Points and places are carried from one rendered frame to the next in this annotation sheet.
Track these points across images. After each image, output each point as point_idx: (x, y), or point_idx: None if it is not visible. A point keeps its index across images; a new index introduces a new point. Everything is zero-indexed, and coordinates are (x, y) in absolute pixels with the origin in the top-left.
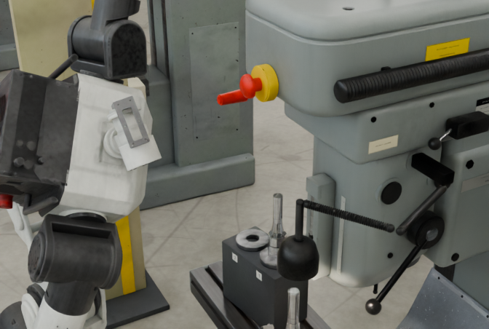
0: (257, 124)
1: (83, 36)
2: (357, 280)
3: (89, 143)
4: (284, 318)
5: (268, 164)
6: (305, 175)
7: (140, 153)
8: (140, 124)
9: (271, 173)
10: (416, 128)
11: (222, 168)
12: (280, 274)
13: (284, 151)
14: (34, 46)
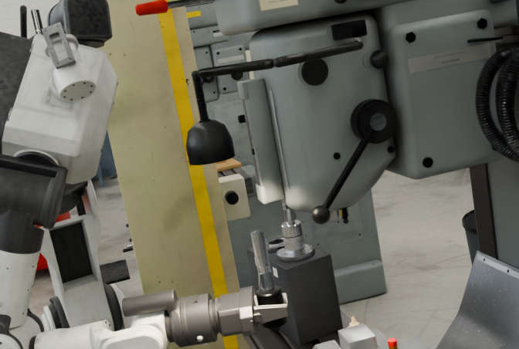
0: (395, 242)
1: (54, 12)
2: (307, 193)
3: (37, 86)
4: (309, 323)
5: (404, 275)
6: (442, 282)
7: (66, 75)
8: (66, 45)
9: (405, 282)
10: None
11: (347, 276)
12: (189, 163)
13: (422, 262)
14: (123, 133)
